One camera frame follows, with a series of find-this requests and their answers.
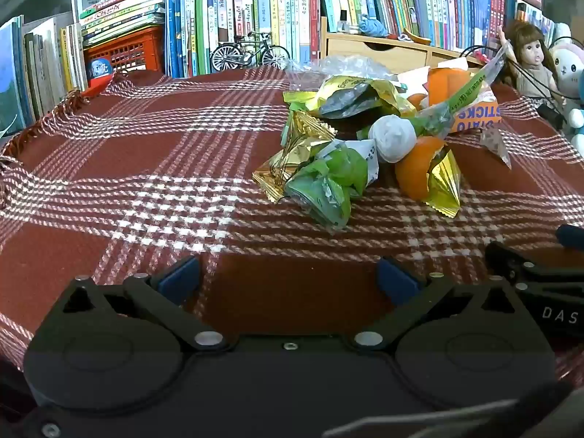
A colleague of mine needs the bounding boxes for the white paper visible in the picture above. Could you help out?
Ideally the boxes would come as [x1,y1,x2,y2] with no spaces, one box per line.
[395,57,470,97]

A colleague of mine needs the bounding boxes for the stack of flat picture books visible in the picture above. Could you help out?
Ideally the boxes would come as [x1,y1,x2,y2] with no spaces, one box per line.
[73,0,166,49]

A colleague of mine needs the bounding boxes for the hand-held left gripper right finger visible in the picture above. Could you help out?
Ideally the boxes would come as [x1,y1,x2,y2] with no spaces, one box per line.
[355,257,521,352]

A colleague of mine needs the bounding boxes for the wooden drawer box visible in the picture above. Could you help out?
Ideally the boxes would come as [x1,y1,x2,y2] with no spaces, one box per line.
[319,16,487,76]

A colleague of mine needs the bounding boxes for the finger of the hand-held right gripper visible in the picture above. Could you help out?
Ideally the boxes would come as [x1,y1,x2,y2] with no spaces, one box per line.
[556,223,584,249]
[484,239,584,292]

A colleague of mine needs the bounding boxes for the brown haired doll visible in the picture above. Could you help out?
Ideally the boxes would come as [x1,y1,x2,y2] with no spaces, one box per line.
[497,20,566,105]

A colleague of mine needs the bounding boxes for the gold foil wrapper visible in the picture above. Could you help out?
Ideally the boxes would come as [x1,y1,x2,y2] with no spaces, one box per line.
[424,148,462,218]
[285,109,339,147]
[252,137,322,204]

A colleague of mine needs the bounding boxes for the red white plaid blanket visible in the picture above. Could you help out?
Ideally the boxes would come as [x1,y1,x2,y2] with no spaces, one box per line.
[0,65,584,375]

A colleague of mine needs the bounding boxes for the blue knitted toy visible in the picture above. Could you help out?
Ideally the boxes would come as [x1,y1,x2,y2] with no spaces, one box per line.
[358,16,388,38]

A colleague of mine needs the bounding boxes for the red blue round container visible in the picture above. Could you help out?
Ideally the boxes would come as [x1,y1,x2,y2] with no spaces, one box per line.
[81,57,115,99]

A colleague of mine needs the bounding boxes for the row of upright colourful books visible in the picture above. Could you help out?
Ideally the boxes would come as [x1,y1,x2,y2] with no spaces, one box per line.
[165,0,566,78]

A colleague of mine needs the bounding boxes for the white pink plush toy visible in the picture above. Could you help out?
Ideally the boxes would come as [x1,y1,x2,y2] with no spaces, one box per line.
[547,39,584,101]

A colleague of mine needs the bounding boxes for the large orange peel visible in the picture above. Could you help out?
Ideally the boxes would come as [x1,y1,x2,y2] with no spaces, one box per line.
[395,136,448,202]

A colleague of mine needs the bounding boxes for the small clear wrapper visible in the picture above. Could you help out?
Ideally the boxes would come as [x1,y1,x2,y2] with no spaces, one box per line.
[479,128,512,169]

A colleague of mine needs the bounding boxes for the orange potato sticks packet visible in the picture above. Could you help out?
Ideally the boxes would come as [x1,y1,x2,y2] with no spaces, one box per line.
[411,41,511,138]

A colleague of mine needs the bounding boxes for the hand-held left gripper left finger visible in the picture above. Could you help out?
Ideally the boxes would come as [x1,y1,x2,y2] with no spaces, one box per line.
[61,255,227,352]

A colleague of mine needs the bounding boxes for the white tissue ball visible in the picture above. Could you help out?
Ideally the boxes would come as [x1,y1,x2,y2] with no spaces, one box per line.
[367,115,418,164]

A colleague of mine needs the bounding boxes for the white green wrapper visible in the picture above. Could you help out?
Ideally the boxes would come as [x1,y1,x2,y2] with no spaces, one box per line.
[315,139,380,189]

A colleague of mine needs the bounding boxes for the yellow green snack packet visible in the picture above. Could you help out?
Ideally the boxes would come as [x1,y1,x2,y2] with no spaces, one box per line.
[283,75,417,120]

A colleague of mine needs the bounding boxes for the row of thin pale books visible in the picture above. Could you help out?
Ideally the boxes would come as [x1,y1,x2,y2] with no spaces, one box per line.
[20,15,88,124]

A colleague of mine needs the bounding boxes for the clear plastic bag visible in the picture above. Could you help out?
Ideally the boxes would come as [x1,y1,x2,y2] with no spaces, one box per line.
[285,54,397,84]

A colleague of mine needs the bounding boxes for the red plastic crate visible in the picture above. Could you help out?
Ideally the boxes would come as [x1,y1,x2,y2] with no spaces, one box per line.
[83,25,166,74]

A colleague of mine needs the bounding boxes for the orange snack stick packet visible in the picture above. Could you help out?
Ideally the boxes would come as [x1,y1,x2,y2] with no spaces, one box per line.
[449,91,503,136]

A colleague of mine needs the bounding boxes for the large blue book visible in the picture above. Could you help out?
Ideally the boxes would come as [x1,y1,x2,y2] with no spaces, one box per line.
[0,20,27,137]

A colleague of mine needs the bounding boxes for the miniature black bicycle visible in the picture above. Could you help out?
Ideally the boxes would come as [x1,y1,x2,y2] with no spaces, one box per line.
[210,32,291,73]

